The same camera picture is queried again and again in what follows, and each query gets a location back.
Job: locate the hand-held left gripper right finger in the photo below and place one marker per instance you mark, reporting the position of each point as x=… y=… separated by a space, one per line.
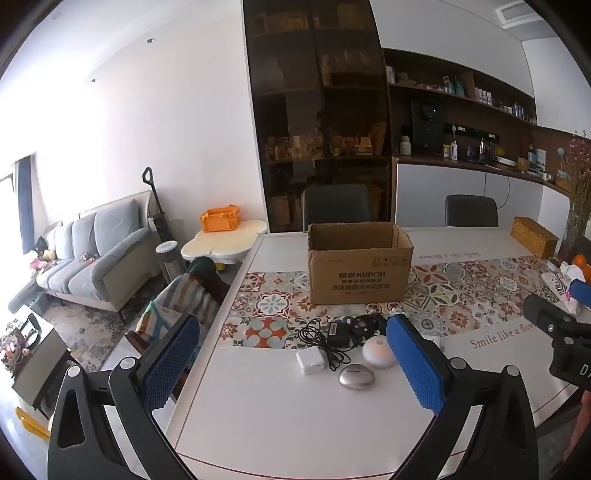
x=413 y=364

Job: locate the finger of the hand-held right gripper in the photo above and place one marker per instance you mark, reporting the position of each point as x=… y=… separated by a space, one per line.
x=581 y=291
x=540 y=314

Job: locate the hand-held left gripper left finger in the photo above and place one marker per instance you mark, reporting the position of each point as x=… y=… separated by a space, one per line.
x=173 y=355

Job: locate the round white device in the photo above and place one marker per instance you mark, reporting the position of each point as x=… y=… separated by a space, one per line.
x=376 y=350

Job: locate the small black plug adapter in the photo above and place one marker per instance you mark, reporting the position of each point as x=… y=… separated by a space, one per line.
x=379 y=323

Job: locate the silver oval case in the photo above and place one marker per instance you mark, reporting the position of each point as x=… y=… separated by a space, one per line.
x=355 y=377

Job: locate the black round travel adapter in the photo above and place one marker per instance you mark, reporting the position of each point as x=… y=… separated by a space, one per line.
x=360 y=325

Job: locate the brown cardboard box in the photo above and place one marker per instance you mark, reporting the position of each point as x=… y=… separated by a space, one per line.
x=360 y=277

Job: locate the white charger block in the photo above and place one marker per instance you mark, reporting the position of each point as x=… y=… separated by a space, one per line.
x=310 y=362

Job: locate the person's right forearm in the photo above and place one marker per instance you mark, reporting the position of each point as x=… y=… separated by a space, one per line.
x=582 y=434

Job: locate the white printed packet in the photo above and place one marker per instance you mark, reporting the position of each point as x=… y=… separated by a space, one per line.
x=558 y=284

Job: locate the orange fruit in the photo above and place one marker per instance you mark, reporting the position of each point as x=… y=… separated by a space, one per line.
x=582 y=265

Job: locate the striped cloth on chair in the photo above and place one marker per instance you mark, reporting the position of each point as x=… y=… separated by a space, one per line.
x=184 y=295

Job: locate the woven wooden tissue box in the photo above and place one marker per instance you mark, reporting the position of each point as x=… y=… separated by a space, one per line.
x=533 y=235

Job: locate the grey patterned rug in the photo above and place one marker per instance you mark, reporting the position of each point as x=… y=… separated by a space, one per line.
x=92 y=327

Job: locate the dark green cloth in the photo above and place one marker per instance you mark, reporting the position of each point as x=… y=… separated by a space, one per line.
x=203 y=270

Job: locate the dried flower bouquet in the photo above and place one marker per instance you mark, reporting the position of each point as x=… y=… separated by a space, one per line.
x=579 y=184

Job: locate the grey sofa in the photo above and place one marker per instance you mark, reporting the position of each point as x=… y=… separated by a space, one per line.
x=111 y=263

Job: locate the patterned table runner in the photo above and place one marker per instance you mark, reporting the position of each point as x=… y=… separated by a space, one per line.
x=272 y=300

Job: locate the cream cloud-shaped small table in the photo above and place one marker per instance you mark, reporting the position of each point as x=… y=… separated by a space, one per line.
x=221 y=244

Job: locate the dark grey dining chair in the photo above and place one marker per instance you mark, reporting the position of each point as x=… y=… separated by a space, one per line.
x=471 y=210
x=337 y=203

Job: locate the black upright vacuum cleaner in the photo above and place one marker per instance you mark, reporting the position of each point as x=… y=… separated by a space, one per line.
x=161 y=221

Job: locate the dark low table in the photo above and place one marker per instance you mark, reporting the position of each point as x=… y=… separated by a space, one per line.
x=37 y=364

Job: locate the orange plastic crate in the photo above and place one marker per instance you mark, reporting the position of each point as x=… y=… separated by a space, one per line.
x=219 y=220

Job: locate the white counter cabinet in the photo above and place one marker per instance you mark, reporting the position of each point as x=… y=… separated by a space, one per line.
x=434 y=194

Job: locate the blue curtain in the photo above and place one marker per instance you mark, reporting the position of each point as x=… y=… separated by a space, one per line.
x=25 y=203

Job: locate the white bottle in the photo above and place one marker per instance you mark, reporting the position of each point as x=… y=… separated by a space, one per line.
x=408 y=146

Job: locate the dark glass display cabinet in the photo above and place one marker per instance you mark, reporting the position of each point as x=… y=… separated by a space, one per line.
x=295 y=115

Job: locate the brown wall shelf unit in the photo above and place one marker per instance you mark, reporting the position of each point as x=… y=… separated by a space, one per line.
x=489 y=124

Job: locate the black wall water dispenser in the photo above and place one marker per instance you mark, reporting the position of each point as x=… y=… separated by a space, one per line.
x=427 y=129

